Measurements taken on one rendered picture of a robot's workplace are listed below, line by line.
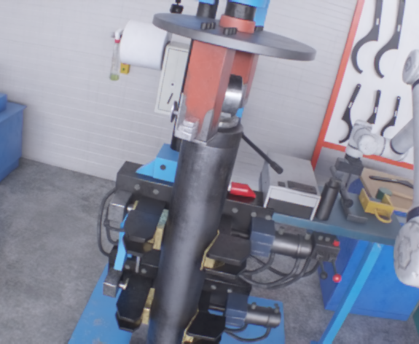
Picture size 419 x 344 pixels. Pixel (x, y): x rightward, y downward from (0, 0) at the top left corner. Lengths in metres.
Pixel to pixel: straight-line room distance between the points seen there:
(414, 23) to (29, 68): 3.46
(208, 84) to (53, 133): 2.98
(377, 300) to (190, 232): 1.91
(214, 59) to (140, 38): 1.14
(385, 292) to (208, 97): 2.28
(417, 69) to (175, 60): 1.41
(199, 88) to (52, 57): 2.76
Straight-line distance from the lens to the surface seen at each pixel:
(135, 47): 2.32
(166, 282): 1.81
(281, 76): 3.50
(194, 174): 1.49
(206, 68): 1.23
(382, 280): 3.07
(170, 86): 2.34
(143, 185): 1.86
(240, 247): 1.68
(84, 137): 3.96
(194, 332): 1.92
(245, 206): 1.84
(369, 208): 2.18
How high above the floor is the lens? 1.95
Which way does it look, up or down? 24 degrees down
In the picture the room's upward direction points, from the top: 13 degrees clockwise
